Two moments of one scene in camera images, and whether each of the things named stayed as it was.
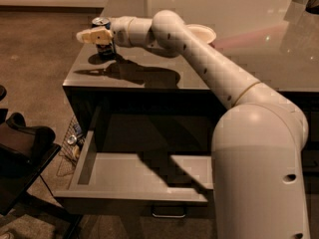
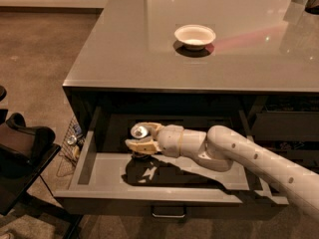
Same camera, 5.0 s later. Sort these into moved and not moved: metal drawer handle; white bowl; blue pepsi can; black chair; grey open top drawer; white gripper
Moved: white gripper; blue pepsi can
Not moved: metal drawer handle; black chair; white bowl; grey open top drawer
